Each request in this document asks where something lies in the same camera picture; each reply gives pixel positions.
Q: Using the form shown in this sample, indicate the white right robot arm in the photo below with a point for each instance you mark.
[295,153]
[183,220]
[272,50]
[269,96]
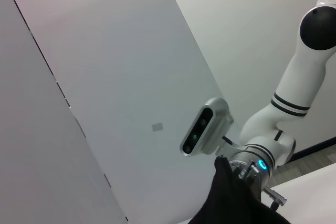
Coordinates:
[302,85]

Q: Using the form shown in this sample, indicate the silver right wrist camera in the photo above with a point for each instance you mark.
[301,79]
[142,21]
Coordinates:
[204,129]

